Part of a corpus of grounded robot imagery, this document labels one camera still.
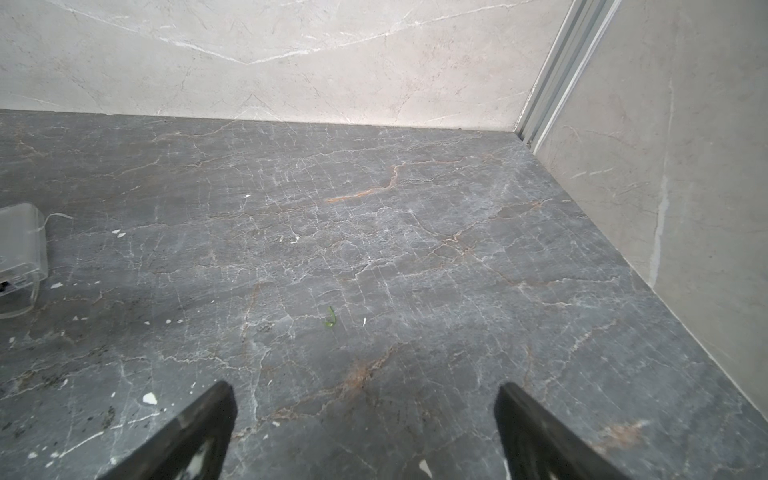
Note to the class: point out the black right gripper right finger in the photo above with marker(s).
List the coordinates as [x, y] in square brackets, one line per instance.
[537, 445]

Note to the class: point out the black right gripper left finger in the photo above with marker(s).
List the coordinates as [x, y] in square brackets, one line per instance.
[193, 445]

